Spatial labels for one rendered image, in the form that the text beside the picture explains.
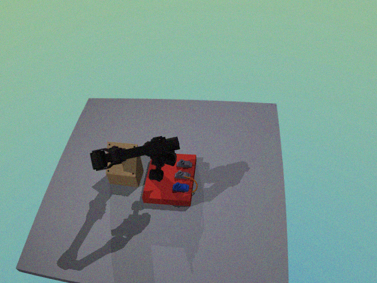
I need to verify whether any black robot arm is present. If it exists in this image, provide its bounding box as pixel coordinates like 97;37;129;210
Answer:
90;136;180;171

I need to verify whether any red flat deck plate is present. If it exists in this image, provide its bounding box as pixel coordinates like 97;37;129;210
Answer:
142;154;196;206

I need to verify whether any blue micro servo with orange cable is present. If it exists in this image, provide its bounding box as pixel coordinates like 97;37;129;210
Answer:
173;176;198;193

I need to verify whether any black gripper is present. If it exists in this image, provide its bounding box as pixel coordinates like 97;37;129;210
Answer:
149;156;163;182

